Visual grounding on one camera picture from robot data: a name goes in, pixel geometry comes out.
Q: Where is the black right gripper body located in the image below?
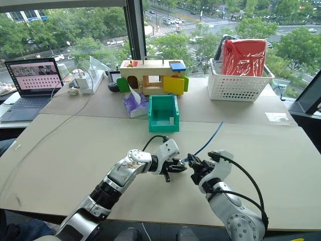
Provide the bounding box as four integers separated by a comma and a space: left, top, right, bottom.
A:
190, 160, 215, 186

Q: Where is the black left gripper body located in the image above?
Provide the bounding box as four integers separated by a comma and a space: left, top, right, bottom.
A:
160, 158, 181, 183

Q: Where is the blue cable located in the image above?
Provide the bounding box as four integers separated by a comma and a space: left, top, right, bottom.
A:
184, 121, 224, 162

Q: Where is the green plastic bin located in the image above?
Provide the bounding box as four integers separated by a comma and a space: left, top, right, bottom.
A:
147, 94, 181, 134

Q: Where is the purple tissue pack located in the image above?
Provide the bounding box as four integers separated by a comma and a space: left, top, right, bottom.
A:
122, 84, 150, 119

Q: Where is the white perforated plastic basket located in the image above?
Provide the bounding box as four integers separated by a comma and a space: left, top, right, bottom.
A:
207, 58, 275, 102

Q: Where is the clear plastic label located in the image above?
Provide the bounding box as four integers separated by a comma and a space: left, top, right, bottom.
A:
264, 112, 289, 123

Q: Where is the wooden lock box toy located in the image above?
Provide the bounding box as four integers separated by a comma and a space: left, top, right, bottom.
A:
117, 56, 190, 96

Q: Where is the black handheld controller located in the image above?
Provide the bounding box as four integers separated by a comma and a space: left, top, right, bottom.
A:
107, 66, 121, 93

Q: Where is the blue ribbon packet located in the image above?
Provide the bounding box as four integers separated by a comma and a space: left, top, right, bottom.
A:
272, 78, 288, 100

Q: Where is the red plastic bag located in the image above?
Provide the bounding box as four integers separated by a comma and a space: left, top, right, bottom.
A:
220, 39, 268, 76

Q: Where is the white power adapter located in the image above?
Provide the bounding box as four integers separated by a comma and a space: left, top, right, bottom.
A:
75, 72, 90, 89

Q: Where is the dark monitor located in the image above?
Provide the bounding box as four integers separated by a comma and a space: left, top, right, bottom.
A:
287, 72, 321, 116

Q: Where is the clear plastic panel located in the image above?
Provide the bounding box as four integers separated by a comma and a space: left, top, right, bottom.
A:
88, 56, 108, 74

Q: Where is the clear plastic cup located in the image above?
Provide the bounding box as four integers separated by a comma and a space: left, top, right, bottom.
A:
57, 63, 70, 79

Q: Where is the blue denim cloth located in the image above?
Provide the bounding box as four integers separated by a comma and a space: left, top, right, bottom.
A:
0, 208, 55, 241

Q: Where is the open laptop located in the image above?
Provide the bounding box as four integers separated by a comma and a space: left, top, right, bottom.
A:
0, 57, 65, 123

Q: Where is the clear plastic bag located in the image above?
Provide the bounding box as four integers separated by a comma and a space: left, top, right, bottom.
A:
0, 81, 18, 96

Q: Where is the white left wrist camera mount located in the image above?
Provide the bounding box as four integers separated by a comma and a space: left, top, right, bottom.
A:
153, 139, 180, 176

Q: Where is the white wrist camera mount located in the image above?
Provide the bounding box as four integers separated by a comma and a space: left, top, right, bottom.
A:
153, 139, 180, 176
206, 150, 235, 188

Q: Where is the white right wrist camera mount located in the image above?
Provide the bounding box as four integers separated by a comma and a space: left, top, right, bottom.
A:
206, 150, 235, 188

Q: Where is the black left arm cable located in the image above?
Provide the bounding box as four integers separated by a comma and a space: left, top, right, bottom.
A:
141, 135, 169, 153

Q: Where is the long white cable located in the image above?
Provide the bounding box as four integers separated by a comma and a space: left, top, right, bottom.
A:
0, 67, 95, 194

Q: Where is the dark window frame pillar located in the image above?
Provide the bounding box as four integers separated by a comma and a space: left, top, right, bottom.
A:
122, 0, 147, 66

